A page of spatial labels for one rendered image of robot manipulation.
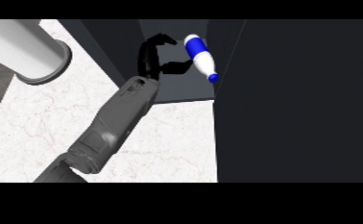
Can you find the white cylindrical appliance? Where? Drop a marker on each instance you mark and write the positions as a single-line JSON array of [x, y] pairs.
[[28, 51]]

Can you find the dark grey cabinet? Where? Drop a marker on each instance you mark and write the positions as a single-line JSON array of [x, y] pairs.
[[123, 48]]

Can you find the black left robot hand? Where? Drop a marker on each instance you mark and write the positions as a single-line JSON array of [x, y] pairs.
[[148, 58]]

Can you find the blue and white water bottle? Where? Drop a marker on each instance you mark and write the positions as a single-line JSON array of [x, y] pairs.
[[202, 58]]

